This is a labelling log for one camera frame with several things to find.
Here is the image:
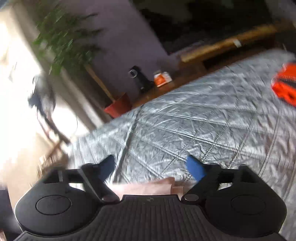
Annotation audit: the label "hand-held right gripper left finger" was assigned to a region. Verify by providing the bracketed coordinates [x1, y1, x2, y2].
[43, 155, 120, 202]

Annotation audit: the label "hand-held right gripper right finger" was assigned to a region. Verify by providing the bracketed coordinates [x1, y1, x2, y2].
[181, 155, 258, 204]

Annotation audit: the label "pink pants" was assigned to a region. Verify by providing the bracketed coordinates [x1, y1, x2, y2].
[111, 177, 197, 202]

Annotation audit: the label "silver quilted blanket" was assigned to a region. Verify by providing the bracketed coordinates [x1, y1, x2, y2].
[69, 49, 296, 241]

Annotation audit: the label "wooden chair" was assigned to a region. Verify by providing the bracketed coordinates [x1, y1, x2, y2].
[39, 130, 73, 168]

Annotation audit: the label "red plant pot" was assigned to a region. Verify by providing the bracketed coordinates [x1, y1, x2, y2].
[104, 92, 133, 119]

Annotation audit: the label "grey curtain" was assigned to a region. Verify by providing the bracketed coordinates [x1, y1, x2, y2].
[14, 0, 112, 131]

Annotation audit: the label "black cylindrical speaker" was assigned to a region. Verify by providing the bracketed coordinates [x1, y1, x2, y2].
[128, 65, 153, 93]

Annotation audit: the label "black standing fan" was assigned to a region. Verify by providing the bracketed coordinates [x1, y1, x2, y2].
[27, 76, 70, 144]

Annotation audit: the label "orange tissue pack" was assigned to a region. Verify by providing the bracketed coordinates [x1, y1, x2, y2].
[153, 71, 173, 88]

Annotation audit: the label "orange navy jacket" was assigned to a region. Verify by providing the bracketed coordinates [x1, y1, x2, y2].
[270, 62, 296, 107]

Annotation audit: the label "wooden television riser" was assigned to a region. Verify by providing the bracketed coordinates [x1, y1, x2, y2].
[180, 21, 288, 63]

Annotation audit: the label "potted green tree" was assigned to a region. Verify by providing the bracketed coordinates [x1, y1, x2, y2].
[32, 5, 116, 103]

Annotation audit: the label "black flat television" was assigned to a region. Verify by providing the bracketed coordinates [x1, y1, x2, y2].
[132, 0, 274, 55]

